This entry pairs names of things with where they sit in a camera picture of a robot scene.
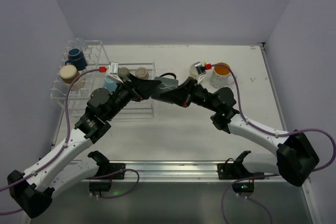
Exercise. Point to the white wire dish rack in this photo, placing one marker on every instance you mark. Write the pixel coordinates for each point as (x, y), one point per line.
(133, 110)

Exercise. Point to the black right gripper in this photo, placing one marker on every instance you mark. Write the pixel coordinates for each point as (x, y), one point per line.
(189, 92)

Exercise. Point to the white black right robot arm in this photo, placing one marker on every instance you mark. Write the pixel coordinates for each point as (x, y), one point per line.
(295, 157)

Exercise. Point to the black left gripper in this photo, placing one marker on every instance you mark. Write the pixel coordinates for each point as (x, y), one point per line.
(134, 89)

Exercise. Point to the white patterned orange-inside mug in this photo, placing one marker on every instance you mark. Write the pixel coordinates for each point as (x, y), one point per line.
(221, 76)

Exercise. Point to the cream brown mug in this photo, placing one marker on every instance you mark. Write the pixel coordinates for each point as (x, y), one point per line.
(68, 74)

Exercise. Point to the aluminium mounting rail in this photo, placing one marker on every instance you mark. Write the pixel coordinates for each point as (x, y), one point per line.
(159, 171)

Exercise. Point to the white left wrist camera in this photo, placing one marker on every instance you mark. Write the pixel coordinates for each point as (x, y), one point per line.
(112, 73)

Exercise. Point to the clear glass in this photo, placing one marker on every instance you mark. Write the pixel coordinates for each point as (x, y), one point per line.
(81, 43)

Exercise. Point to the grey small cup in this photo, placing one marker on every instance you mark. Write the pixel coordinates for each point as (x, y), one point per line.
(123, 73)

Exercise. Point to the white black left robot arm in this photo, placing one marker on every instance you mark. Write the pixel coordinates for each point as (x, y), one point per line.
(31, 188)

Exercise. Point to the pale yellow mug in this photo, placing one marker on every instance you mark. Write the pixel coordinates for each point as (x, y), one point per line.
(193, 72)

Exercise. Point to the dark blue mug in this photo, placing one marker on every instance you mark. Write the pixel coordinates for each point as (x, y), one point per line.
(77, 59)

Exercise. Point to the white wire plate rack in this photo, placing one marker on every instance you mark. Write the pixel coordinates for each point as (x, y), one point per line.
(74, 80)

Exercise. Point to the light blue mug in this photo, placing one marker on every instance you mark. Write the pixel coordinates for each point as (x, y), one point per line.
(110, 84)

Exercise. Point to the dark teal wave mug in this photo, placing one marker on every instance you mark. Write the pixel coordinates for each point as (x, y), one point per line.
(168, 82)

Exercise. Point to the speckled beige small cup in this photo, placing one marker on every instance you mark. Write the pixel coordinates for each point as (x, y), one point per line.
(142, 73)

